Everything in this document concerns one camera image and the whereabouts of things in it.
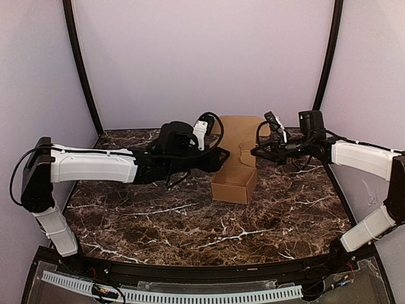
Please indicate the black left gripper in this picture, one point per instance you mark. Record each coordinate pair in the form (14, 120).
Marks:
(212, 163)

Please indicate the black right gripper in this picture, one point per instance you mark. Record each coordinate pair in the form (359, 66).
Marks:
(281, 158)

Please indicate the brown cardboard box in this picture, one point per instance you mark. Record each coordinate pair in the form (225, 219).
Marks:
(236, 181)

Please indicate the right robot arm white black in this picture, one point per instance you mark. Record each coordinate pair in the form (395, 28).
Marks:
(274, 143)

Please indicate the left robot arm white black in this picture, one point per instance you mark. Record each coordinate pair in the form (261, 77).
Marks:
(178, 148)

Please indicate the right small circuit board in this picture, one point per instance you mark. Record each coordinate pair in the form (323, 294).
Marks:
(344, 280)

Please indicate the small circuit board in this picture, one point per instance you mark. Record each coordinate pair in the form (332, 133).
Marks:
(344, 280)
(103, 293)

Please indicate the left small circuit board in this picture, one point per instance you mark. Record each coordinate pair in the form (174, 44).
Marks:
(103, 293)

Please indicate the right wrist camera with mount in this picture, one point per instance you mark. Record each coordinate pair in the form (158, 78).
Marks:
(276, 126)

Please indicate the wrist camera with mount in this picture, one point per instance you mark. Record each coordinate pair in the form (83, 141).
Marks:
(276, 126)
(201, 129)

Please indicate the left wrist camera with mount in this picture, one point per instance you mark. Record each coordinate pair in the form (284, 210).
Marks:
(201, 129)

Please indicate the black front table rail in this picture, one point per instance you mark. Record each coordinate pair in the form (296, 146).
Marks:
(304, 271)

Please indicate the white slotted cable duct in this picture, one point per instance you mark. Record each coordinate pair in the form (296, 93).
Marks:
(172, 295)

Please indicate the right black frame post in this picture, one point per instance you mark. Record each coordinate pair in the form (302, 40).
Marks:
(329, 55)

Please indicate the black frame post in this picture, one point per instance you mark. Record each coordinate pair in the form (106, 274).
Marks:
(329, 55)
(80, 66)

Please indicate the left black frame post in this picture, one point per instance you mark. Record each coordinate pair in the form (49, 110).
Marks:
(80, 66)

